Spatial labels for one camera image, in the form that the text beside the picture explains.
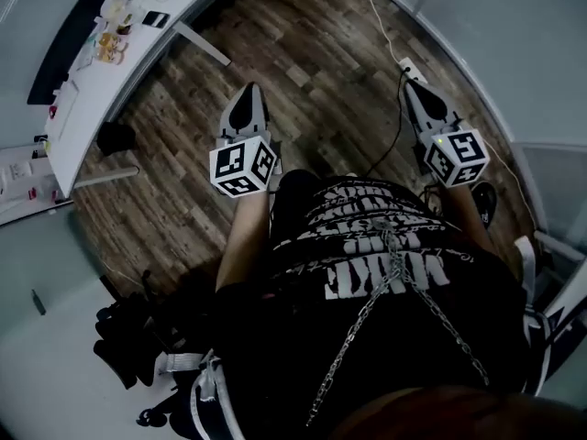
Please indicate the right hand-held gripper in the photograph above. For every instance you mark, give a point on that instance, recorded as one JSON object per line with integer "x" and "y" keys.
{"x": 456, "y": 156}

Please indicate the black smartphone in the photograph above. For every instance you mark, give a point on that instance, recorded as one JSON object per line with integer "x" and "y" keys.
{"x": 156, "y": 19}

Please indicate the person's left forearm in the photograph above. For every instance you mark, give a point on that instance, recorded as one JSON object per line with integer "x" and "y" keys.
{"x": 243, "y": 236}

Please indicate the person's right forearm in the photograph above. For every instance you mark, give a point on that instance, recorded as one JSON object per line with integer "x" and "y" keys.
{"x": 472, "y": 213}

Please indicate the yellow snack packets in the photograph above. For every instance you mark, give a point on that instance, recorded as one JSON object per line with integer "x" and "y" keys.
{"x": 107, "y": 44}

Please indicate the grey metal rail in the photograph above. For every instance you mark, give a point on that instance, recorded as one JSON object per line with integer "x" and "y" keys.
{"x": 557, "y": 243}

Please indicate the black shoe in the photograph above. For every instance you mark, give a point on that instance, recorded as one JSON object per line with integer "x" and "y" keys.
{"x": 485, "y": 202}

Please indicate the small red object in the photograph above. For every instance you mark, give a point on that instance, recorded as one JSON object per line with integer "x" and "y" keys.
{"x": 53, "y": 112}

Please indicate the black office chair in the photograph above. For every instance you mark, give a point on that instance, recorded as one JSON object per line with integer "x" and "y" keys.
{"x": 133, "y": 337}

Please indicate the white power strip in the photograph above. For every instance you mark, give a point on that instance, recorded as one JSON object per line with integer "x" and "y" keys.
{"x": 411, "y": 69}

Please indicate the black bag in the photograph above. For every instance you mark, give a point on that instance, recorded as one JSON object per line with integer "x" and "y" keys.
{"x": 115, "y": 138}

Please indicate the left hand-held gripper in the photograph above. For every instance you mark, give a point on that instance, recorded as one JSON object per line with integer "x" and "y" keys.
{"x": 240, "y": 165}

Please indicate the white notebook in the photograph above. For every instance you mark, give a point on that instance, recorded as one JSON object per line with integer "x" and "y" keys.
{"x": 68, "y": 108}

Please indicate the black printed t-shirt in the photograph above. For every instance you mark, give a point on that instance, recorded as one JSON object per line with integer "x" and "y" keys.
{"x": 367, "y": 328}

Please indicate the white desk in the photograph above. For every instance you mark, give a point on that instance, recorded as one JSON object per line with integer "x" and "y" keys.
{"x": 137, "y": 48}

